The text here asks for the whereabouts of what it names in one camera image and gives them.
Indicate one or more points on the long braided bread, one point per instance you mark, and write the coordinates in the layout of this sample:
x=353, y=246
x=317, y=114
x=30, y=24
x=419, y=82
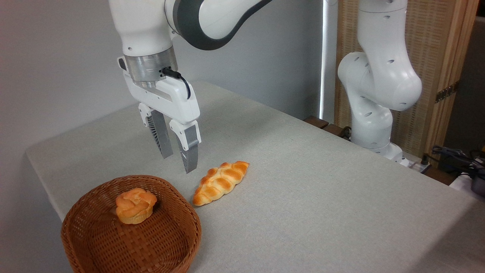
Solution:
x=221, y=182

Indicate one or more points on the metal screen hinge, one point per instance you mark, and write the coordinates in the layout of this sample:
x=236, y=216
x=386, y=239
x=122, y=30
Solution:
x=446, y=93

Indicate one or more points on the dark wooden block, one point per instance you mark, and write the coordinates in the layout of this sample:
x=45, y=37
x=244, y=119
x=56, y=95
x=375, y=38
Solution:
x=334, y=130
x=315, y=121

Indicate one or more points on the round bread bun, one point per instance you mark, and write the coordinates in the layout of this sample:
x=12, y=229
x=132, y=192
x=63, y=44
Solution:
x=135, y=206

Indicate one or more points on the brown wicker basket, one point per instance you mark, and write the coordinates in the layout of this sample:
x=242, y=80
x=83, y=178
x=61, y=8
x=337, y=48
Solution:
x=151, y=246

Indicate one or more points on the grey tablecloth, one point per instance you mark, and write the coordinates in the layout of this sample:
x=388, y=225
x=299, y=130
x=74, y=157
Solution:
x=303, y=197

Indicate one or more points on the wooden bamboo folding screen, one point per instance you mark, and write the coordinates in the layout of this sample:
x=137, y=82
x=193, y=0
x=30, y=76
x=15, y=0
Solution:
x=435, y=45

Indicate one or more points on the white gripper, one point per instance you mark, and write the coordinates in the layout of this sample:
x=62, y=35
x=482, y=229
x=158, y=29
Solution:
x=170, y=98

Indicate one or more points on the white power strip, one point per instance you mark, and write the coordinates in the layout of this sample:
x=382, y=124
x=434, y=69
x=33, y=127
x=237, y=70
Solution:
x=416, y=165

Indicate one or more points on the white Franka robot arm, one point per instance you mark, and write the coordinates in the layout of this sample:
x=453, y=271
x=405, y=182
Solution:
x=379, y=76

